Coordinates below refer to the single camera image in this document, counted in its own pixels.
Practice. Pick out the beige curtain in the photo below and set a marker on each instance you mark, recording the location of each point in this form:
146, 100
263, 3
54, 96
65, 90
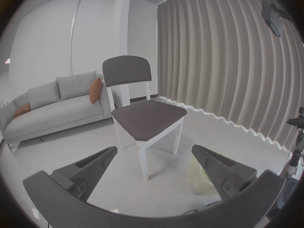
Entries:
225, 68

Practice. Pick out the yellow plastic bag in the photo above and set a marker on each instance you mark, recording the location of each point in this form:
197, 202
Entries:
199, 178

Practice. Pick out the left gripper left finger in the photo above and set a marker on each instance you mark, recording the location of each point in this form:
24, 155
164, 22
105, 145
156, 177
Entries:
87, 172

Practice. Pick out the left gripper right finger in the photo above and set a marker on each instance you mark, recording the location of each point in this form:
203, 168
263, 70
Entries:
225, 174

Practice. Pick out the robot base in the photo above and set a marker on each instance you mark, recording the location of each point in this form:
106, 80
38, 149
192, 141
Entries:
288, 191

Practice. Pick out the pale grey sofa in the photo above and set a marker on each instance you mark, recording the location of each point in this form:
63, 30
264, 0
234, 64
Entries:
59, 117

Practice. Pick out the orange cushion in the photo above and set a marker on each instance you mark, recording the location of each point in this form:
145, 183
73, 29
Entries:
95, 91
22, 110

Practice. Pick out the grey and white chair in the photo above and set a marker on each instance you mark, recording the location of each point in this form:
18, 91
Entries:
147, 120

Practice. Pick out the pale grey cushion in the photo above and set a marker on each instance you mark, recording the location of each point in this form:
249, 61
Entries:
73, 87
44, 96

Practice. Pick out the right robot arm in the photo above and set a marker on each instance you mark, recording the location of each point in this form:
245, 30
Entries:
296, 155

